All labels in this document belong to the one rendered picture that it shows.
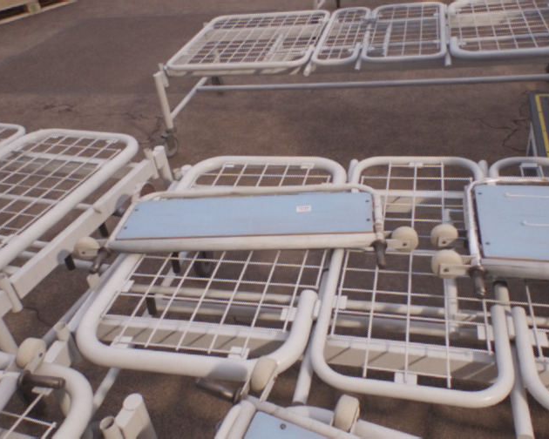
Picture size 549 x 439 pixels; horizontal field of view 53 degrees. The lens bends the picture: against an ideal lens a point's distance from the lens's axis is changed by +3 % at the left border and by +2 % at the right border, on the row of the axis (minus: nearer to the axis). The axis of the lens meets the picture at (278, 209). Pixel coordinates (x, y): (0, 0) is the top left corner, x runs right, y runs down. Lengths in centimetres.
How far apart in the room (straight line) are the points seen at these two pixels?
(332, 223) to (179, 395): 74
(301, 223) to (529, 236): 54
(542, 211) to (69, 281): 174
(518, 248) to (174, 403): 107
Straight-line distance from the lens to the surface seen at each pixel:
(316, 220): 144
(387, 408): 169
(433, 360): 122
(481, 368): 123
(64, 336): 142
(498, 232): 135
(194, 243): 144
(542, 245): 133
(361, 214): 145
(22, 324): 227
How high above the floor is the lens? 136
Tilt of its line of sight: 34 degrees down
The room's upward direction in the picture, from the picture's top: 8 degrees counter-clockwise
